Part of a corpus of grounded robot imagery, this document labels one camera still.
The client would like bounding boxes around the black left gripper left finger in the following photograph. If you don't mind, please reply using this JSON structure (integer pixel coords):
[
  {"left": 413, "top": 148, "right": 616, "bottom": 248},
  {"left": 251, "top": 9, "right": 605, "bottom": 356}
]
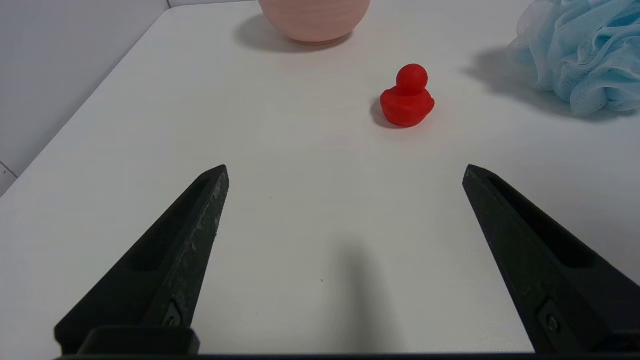
[{"left": 55, "top": 164, "right": 230, "bottom": 355}]

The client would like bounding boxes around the red rubber duck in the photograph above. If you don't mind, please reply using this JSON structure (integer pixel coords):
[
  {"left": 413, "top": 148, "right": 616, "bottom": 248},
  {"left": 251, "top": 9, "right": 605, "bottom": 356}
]
[{"left": 380, "top": 63, "right": 436, "bottom": 128}]

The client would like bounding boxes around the light blue mesh bath sponge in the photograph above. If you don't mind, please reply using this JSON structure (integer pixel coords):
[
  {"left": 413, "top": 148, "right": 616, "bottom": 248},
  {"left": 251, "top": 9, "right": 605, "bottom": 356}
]
[{"left": 507, "top": 0, "right": 640, "bottom": 117}]

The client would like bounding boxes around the pink bowl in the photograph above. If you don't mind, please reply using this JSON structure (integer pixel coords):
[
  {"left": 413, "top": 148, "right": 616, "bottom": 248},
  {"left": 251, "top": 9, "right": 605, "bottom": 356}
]
[{"left": 258, "top": 0, "right": 372, "bottom": 46}]

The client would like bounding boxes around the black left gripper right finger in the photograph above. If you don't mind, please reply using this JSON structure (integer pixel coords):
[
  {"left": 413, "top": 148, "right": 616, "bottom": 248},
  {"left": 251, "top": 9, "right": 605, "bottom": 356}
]
[{"left": 462, "top": 164, "right": 640, "bottom": 354}]

